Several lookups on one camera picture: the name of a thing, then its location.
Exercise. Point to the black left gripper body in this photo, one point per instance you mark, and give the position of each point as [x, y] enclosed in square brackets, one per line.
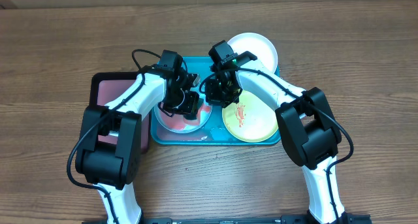
[183, 103]

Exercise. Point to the black rectangular water tray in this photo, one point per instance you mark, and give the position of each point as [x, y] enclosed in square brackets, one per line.
[107, 86]

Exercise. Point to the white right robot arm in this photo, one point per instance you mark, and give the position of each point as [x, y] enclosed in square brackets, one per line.
[310, 135]

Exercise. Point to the yellow plate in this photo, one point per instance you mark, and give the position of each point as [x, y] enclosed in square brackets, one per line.
[250, 120]

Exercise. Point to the green and pink sponge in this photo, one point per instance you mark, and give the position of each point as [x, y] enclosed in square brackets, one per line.
[192, 115]

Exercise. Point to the light blue plate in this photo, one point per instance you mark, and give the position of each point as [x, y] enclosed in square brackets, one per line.
[179, 124]

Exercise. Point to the teal serving tray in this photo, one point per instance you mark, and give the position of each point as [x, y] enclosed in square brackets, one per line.
[213, 133]

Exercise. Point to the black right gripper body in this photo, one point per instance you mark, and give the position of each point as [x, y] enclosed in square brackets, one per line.
[221, 95]

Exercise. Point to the white plate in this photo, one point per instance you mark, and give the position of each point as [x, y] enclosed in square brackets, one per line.
[257, 45]

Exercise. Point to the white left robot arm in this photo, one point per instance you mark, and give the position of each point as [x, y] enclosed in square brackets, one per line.
[106, 156]

